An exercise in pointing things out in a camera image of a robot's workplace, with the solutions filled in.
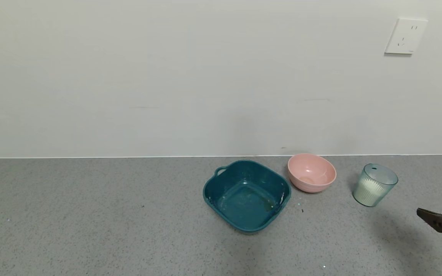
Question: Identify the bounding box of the white powder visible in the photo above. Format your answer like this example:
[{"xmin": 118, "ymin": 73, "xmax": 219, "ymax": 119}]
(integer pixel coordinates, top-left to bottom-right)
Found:
[{"xmin": 353, "ymin": 179, "xmax": 383, "ymax": 207}]

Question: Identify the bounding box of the pink round bowl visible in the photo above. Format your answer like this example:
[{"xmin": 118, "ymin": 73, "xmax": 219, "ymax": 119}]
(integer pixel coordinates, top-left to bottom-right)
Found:
[{"xmin": 287, "ymin": 153, "xmax": 337, "ymax": 193}]

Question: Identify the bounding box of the teal square plastic basin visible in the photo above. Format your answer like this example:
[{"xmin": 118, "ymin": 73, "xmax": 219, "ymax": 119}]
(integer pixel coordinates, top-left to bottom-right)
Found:
[{"xmin": 203, "ymin": 160, "xmax": 292, "ymax": 233}]

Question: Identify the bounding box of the white wall power socket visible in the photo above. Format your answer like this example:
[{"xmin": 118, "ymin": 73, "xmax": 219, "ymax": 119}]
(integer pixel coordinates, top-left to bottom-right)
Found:
[{"xmin": 384, "ymin": 18, "xmax": 428, "ymax": 55}]

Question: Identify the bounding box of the translucent ribbed plastic cup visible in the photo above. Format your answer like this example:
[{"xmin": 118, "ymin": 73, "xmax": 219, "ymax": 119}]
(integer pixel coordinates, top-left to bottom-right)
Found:
[{"xmin": 352, "ymin": 163, "xmax": 399, "ymax": 207}]

